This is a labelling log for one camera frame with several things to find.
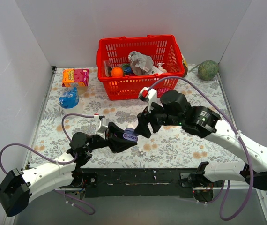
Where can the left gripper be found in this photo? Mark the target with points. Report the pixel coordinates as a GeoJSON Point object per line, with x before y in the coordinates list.
{"type": "Point", "coordinates": [111, 137]}

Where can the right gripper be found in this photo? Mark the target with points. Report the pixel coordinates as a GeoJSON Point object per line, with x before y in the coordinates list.
{"type": "Point", "coordinates": [152, 116]}

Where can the blue earbud charging case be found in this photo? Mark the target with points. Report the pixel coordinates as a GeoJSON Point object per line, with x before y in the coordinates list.
{"type": "Point", "coordinates": [130, 136]}

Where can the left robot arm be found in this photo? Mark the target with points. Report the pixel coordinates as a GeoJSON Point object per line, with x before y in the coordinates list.
{"type": "Point", "coordinates": [19, 188]}

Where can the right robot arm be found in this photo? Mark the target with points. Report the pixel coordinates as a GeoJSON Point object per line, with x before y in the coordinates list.
{"type": "Point", "coordinates": [175, 110]}

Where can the white earbud charging case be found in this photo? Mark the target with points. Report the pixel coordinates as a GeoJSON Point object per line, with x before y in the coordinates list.
{"type": "Point", "coordinates": [130, 126]}

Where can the white pump bottle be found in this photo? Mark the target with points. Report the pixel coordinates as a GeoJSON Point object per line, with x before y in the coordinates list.
{"type": "Point", "coordinates": [160, 67]}

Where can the grey crumpled bag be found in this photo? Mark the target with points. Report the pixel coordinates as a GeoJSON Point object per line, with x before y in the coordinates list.
{"type": "Point", "coordinates": [140, 63]}

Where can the orange fruit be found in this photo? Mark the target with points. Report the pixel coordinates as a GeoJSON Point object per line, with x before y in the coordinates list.
{"type": "Point", "coordinates": [117, 72]}

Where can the red plastic shopping basket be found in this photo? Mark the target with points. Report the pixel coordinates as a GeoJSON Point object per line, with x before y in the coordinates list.
{"type": "Point", "coordinates": [126, 65]}

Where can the orange pink snack box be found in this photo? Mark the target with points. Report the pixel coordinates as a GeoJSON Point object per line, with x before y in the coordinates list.
{"type": "Point", "coordinates": [75, 78]}

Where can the green melon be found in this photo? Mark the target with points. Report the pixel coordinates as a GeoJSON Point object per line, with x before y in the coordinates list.
{"type": "Point", "coordinates": [207, 70]}

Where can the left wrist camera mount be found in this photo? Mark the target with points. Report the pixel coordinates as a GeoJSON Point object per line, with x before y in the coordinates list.
{"type": "Point", "coordinates": [103, 124]}

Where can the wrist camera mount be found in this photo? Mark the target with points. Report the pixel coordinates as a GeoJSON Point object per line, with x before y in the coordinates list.
{"type": "Point", "coordinates": [149, 96]}
{"type": "Point", "coordinates": [103, 124]}

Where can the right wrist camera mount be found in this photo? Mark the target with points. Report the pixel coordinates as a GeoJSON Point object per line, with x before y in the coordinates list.
{"type": "Point", "coordinates": [149, 96]}

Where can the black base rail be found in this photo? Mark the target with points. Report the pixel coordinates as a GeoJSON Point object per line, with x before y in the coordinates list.
{"type": "Point", "coordinates": [113, 182]}

